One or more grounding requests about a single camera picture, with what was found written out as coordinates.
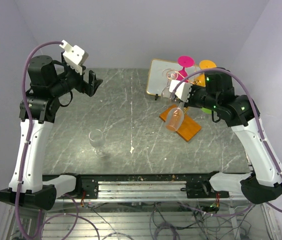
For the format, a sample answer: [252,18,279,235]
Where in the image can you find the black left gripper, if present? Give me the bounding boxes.
[50,51,103,97]

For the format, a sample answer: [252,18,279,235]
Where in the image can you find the pink plastic wine glass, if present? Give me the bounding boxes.
[175,55,196,81]

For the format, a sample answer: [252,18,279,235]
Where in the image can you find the orange plastic wine glass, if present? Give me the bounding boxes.
[194,59,217,88]

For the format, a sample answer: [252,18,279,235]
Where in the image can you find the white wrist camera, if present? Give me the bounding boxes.
[59,40,88,75]
[169,79,192,103]

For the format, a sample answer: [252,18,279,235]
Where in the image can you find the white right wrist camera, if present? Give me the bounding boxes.
[169,79,192,103]

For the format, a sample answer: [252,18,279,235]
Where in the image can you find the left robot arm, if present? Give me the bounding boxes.
[0,52,102,211]

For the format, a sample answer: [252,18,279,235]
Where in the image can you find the gold framed mirror tray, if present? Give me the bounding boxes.
[146,59,200,99]

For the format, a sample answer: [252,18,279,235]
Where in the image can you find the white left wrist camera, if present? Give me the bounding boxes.
[59,40,88,75]

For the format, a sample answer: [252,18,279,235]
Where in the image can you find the aluminium rail frame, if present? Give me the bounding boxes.
[20,181,282,240]

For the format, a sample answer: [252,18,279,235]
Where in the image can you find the clear glass front flute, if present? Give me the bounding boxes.
[88,129,106,158]

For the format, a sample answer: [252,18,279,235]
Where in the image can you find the clear glass flute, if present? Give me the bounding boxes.
[88,129,106,158]
[165,101,185,132]

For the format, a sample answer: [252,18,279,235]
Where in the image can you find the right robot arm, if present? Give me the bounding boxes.
[185,67,282,205]

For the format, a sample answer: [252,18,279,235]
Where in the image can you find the clear glass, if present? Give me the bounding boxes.
[160,69,178,105]

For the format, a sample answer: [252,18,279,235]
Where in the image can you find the green plastic wine glass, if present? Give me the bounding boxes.
[201,108,213,114]

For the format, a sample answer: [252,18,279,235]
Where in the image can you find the gold wire wine glass rack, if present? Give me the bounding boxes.
[159,68,202,142]

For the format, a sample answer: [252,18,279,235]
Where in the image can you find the loose cables under table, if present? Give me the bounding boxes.
[80,199,256,240]

